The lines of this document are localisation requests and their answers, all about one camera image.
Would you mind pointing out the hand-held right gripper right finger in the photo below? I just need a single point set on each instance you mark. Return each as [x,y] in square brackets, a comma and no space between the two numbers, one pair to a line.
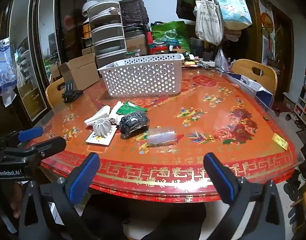
[219,180]

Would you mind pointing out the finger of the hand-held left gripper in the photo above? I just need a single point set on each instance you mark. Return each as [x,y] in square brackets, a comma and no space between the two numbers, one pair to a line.
[30,133]
[51,145]

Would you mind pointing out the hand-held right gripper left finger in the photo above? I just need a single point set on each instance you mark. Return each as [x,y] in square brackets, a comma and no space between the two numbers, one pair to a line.
[84,177]

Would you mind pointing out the white ribbed ball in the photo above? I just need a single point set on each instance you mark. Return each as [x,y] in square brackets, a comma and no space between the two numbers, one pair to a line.
[102,127]

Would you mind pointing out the white plastic item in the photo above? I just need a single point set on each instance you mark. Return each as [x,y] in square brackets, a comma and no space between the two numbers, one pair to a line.
[98,116]

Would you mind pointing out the white soft bag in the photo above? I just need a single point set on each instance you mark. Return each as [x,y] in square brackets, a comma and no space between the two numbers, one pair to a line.
[115,113]

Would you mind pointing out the black mesh roll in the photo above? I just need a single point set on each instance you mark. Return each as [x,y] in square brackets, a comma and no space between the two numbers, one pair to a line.
[133,125]

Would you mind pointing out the white pink soft roll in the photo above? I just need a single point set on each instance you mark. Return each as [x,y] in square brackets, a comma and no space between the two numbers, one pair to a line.
[160,136]

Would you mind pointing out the green foil packet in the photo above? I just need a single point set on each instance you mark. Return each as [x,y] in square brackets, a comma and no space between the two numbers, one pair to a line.
[130,108]

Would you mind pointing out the white perforated plastic basket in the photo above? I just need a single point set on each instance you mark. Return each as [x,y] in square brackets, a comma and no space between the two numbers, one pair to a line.
[143,80]

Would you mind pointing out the white printed card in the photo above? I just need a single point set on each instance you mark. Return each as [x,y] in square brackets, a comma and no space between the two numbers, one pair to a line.
[103,140]

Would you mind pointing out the wooden chair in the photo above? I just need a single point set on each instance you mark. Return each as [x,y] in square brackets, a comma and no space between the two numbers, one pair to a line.
[242,67]
[53,95]

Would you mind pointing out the black folding stand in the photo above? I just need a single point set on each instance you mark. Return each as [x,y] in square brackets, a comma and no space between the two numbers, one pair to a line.
[70,93]

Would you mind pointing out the yellow card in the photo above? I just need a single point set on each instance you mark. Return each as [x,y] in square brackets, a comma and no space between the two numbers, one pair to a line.
[280,141]

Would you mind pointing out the blue white plastic bag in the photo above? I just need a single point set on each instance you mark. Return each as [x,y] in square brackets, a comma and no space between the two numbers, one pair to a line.
[4,65]

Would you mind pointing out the open cardboard box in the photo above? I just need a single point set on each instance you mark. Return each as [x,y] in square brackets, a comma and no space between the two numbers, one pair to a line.
[83,70]

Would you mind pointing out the blue white paper bag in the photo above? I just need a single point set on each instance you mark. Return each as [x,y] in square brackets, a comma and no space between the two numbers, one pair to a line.
[264,96]

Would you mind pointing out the dark wooden mirrored wardrobe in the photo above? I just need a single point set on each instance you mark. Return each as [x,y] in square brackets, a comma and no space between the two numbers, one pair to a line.
[65,30]

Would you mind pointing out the white cube shelf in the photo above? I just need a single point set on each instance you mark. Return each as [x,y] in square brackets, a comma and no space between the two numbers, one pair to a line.
[304,110]

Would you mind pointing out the clear plastic bag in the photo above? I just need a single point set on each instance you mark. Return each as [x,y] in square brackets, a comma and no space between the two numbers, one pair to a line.
[220,60]

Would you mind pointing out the grey drawer tower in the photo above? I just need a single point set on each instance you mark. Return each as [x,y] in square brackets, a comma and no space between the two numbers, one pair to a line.
[108,32]

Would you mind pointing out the brown cardboard box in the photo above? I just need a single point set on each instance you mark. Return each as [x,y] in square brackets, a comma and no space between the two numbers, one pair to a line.
[135,45]

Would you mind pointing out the red lidded jar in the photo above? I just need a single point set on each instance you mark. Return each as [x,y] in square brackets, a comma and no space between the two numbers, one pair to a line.
[160,48]

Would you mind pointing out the green shopping bag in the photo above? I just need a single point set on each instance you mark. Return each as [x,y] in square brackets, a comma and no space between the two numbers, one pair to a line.
[170,33]

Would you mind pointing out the black storage bag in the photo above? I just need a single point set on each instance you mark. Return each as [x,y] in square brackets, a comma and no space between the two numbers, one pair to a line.
[133,11]

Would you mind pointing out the white canvas tote bag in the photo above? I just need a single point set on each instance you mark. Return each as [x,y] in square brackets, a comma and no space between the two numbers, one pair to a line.
[209,22]

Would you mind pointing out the blue white tote bag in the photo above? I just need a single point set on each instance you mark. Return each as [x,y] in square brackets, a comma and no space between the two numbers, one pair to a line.
[232,10]

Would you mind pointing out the black hanging bag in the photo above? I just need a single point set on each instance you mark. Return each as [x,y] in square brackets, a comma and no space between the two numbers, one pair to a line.
[184,5]

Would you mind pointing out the red round wall ornament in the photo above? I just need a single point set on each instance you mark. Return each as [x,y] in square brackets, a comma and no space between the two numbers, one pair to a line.
[266,21]

